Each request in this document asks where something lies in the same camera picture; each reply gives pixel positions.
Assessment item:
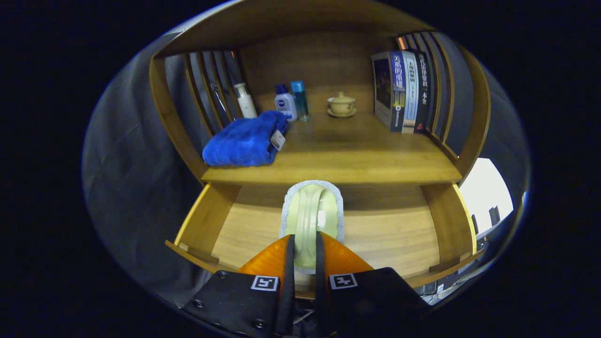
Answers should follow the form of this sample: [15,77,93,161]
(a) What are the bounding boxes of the wooden drawer with black knob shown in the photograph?
[164,182,486,301]

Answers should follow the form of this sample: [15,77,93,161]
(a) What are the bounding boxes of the white bottle with blue cap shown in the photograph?
[274,84,298,123]

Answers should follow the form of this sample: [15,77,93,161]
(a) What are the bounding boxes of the black spine book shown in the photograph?
[416,49,432,132]

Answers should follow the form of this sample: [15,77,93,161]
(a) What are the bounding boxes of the wooden countertop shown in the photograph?
[201,112,463,186]

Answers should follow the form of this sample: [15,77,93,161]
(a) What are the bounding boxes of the blue folded towel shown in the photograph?
[202,110,289,168]

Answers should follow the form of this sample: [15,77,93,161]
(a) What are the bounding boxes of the white side cabinet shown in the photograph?
[459,158,515,235]

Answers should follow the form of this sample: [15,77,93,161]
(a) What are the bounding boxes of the teal slim bottle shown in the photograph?
[289,81,310,122]

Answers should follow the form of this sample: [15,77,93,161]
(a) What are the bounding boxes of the pale green cleaning brush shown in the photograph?
[279,180,346,275]

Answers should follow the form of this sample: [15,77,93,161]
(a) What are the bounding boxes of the white spine book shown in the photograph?
[403,50,420,134]

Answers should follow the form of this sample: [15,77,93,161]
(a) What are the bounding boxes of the dark cover book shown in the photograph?
[371,51,407,133]

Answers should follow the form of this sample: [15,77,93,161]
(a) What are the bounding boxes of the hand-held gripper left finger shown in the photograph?
[181,234,296,338]

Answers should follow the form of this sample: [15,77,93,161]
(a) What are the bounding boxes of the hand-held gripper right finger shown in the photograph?
[315,231,431,338]

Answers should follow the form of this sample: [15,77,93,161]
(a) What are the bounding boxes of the white pump bottle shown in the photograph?
[234,83,258,119]

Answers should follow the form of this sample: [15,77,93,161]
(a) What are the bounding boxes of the black backdrop cloth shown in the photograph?
[82,32,531,306]

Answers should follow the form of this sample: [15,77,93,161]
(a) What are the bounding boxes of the beige lidded tea cup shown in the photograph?
[327,92,358,118]

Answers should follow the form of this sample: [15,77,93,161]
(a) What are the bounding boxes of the wooden cabinet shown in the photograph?
[149,0,491,188]

